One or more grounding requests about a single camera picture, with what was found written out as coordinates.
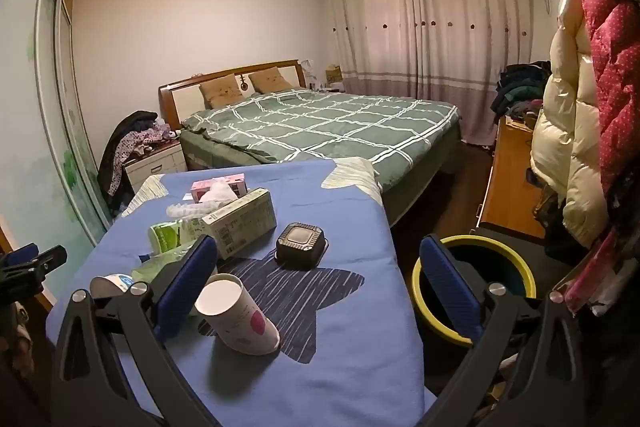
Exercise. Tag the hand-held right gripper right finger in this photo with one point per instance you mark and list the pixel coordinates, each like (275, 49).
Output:
(450, 297)

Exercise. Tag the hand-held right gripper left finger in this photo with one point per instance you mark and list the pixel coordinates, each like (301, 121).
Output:
(185, 287)

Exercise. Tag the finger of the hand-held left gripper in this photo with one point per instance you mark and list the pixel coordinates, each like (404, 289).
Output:
(42, 259)

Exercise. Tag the plastic wrapper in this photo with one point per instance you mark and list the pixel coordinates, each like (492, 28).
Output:
(152, 267)

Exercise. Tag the green packet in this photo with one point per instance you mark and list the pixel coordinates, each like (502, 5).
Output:
(167, 234)

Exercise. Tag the white paper cup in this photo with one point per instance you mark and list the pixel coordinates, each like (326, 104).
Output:
(240, 317)

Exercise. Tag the yellow rim trash bin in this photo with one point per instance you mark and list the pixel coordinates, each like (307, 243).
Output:
(505, 262)

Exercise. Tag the white pill bottle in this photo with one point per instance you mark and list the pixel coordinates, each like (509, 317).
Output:
(112, 284)

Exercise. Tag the black square container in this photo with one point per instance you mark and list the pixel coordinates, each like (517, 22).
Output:
(300, 244)

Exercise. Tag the blue star blanket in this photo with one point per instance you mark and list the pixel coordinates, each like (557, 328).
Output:
(340, 357)

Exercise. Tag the white nightstand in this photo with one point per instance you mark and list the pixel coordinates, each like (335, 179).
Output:
(157, 164)

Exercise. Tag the sliding door wardrobe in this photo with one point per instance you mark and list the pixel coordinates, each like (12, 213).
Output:
(45, 132)

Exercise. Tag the black garment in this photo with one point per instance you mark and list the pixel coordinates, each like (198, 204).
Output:
(547, 207)

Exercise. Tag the wooden desk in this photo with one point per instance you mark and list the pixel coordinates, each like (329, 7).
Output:
(507, 177)

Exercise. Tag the clothes pile on nightstand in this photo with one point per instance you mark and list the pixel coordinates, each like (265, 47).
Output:
(125, 142)

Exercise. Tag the pink patterned garment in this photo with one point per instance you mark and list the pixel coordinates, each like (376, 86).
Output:
(595, 277)

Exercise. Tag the wooden bed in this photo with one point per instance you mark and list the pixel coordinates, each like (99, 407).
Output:
(175, 99)

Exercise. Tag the tan pillow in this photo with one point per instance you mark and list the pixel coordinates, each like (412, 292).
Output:
(270, 80)
(222, 92)

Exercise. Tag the cream down jacket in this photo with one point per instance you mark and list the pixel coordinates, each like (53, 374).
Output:
(565, 132)

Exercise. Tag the green plaid bedspread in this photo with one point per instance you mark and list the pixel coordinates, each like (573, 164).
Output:
(320, 122)

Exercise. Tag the dark clothes pile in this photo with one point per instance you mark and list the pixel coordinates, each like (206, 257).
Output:
(520, 87)

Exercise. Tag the small cardboard box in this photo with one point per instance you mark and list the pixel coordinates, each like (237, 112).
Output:
(333, 74)

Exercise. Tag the pink and white curtain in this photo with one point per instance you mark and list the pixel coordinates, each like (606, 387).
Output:
(425, 42)

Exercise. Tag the red quilted jacket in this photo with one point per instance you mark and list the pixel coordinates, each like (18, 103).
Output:
(617, 57)

